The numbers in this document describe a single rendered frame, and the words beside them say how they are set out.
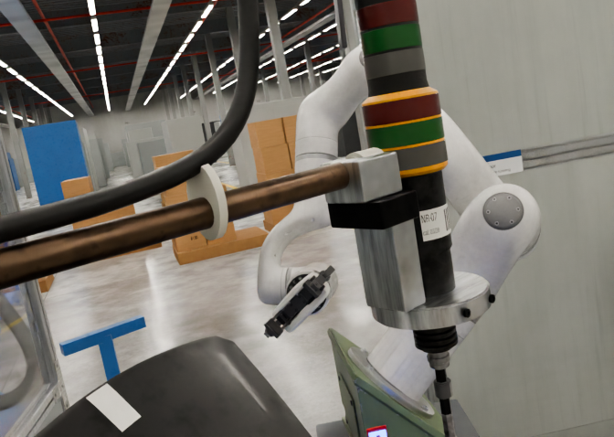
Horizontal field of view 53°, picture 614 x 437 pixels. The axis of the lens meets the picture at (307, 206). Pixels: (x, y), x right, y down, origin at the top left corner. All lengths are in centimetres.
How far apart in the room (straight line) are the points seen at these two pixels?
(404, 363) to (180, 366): 72
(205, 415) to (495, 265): 76
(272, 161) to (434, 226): 818
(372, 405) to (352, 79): 61
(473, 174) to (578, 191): 129
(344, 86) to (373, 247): 93
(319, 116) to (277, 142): 727
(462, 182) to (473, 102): 110
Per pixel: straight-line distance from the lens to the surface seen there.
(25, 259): 23
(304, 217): 123
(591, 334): 262
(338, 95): 127
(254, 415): 44
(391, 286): 34
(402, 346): 113
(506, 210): 107
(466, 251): 111
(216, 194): 26
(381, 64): 34
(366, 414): 110
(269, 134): 852
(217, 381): 45
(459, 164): 119
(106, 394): 43
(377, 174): 32
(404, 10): 34
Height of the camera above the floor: 158
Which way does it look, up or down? 8 degrees down
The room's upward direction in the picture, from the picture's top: 10 degrees counter-clockwise
